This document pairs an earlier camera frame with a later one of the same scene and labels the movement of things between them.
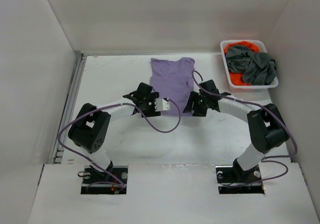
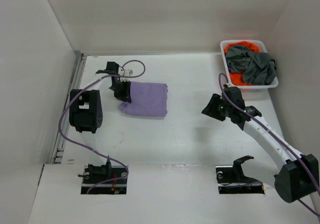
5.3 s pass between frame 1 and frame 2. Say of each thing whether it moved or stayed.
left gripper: moved
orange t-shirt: stayed
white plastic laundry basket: stayed
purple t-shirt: moved
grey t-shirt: stayed
